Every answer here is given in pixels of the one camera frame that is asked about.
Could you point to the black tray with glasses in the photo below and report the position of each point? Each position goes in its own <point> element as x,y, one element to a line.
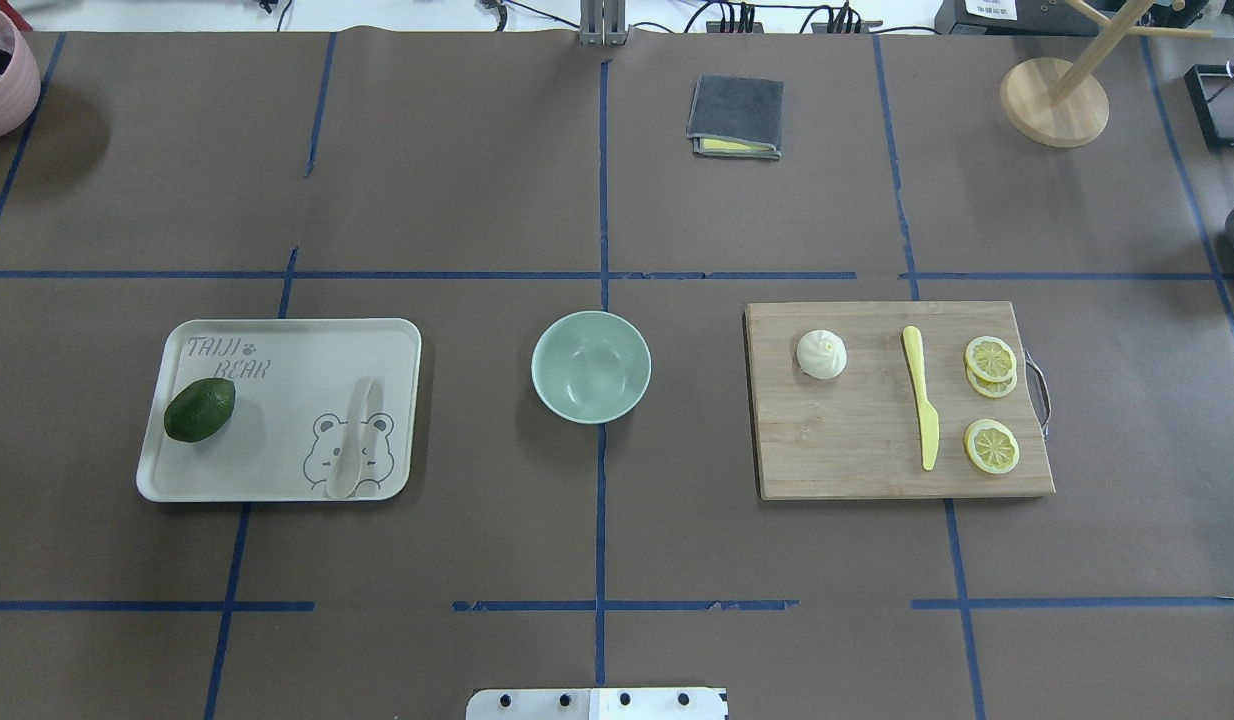
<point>1211,91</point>

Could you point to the grey folded cloth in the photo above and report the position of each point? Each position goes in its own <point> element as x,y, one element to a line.
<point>736,117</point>

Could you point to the lemon slice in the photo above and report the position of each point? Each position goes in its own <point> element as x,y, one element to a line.
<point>991,447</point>
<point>991,366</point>

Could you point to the upper lemon slice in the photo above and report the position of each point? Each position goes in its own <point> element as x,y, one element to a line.
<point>991,366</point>

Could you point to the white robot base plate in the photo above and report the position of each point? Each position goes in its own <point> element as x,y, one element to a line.
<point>600,703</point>

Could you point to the green avocado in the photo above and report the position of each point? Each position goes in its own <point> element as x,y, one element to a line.
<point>200,410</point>

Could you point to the yellow plastic knife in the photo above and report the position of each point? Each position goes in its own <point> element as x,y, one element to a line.
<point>928,419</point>

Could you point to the pink bowl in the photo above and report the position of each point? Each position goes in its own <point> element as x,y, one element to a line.
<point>20,82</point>

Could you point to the light green bowl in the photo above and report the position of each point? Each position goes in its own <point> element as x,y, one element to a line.
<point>591,367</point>

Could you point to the wooden mug tree stand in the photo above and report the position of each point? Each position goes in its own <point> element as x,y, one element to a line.
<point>1059,103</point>

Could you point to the lower lemon slice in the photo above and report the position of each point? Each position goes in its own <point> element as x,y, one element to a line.
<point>991,447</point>

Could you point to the wooden cutting board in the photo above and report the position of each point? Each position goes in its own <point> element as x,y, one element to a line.
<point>856,436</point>

